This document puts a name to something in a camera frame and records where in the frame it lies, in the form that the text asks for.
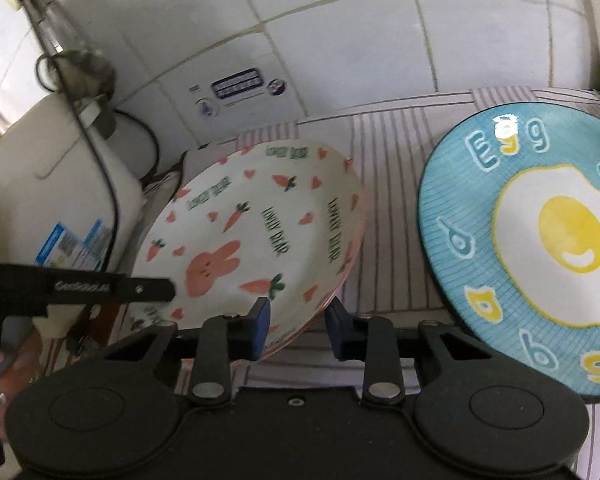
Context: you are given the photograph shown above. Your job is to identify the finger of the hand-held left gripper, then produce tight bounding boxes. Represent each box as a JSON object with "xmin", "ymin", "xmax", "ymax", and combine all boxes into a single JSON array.
[{"xmin": 111, "ymin": 275, "xmax": 177, "ymax": 305}]

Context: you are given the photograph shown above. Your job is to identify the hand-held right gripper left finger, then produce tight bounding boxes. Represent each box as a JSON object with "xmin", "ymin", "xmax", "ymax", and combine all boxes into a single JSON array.
[{"xmin": 100, "ymin": 296, "xmax": 272, "ymax": 408}]

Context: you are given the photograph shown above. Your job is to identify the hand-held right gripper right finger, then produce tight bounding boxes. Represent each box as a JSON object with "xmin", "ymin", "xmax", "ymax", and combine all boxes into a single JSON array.
[{"xmin": 324, "ymin": 299, "xmax": 496, "ymax": 407}]

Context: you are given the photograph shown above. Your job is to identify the strawberry pattern plate stack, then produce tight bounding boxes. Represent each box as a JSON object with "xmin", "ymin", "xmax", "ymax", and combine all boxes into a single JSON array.
[{"xmin": 130, "ymin": 138, "xmax": 368, "ymax": 361}]

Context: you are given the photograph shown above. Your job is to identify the blue egg print plate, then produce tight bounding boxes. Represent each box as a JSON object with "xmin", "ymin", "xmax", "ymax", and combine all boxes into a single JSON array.
[{"xmin": 417, "ymin": 102, "xmax": 600, "ymax": 403}]

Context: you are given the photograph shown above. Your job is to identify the white rice cooker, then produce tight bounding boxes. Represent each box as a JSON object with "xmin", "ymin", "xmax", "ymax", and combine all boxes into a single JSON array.
[{"xmin": 0, "ymin": 92, "xmax": 146, "ymax": 306}]

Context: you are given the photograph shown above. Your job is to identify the striped table mat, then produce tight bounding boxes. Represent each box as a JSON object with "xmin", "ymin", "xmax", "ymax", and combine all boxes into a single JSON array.
[{"xmin": 130, "ymin": 87, "xmax": 600, "ymax": 461}]

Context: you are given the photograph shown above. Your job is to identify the black rice cooker cord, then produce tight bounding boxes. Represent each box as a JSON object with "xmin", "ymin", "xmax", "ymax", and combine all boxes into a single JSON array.
[{"xmin": 35, "ymin": 52, "xmax": 161, "ymax": 276}]

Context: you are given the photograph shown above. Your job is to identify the wide wall sticker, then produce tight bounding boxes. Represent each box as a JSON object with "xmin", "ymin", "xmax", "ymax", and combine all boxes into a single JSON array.
[{"xmin": 187, "ymin": 67, "xmax": 288, "ymax": 121}]

